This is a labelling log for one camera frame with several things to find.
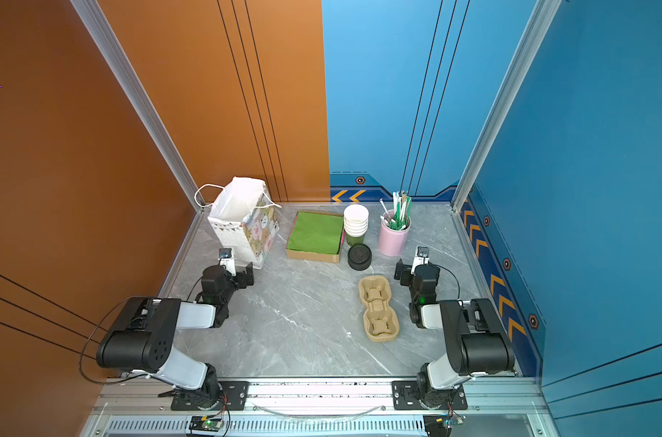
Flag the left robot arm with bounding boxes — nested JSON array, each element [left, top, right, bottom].
[[95, 263, 255, 412]]

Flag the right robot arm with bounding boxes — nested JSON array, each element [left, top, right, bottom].
[[394, 260, 516, 410]]

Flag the stack of black lids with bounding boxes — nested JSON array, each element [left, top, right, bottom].
[[347, 244, 372, 271]]

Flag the pink straw holder cup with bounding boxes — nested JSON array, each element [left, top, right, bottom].
[[378, 210, 410, 257]]

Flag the stack of pulp cup carriers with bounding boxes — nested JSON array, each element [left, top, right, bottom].
[[358, 275, 400, 342]]

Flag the cartoon animal paper gift bag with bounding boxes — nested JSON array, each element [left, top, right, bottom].
[[194, 177, 280, 269]]

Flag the bundle of wrapped straws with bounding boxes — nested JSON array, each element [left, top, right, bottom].
[[379, 191, 412, 231]]

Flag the stack of paper cups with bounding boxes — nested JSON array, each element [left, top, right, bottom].
[[344, 204, 369, 247]]

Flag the green paper napkin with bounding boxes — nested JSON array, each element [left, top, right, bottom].
[[287, 211, 344, 255]]

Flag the green circuit board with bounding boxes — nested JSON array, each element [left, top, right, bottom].
[[187, 415, 226, 436]]

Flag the small right circuit board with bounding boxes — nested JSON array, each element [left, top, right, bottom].
[[423, 415, 464, 437]]

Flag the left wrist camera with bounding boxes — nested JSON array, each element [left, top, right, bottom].
[[218, 248, 236, 276]]

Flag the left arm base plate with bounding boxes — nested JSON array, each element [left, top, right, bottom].
[[170, 380, 250, 413]]

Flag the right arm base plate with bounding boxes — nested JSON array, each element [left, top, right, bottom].
[[391, 380, 469, 411]]

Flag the aluminium front rail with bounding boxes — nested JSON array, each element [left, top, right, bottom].
[[90, 376, 549, 417]]

